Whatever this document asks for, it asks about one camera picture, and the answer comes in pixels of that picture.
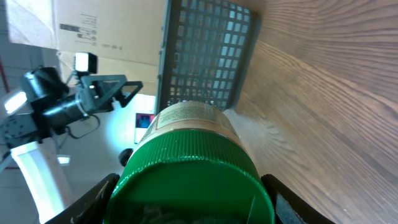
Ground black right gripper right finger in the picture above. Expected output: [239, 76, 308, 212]
[261, 174, 334, 224]

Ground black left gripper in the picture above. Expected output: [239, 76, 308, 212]
[78, 75, 143, 114]

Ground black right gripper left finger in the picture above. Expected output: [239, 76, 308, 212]
[45, 173, 120, 224]

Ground green lid jar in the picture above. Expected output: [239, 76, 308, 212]
[104, 101, 275, 223]

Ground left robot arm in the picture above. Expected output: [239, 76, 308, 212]
[1, 67, 143, 223]

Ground brown cardboard box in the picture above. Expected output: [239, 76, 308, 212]
[5, 0, 166, 95]

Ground dark plastic mesh basket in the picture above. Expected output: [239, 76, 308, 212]
[155, 0, 261, 112]

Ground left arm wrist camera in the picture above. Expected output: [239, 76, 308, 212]
[74, 52, 98, 74]

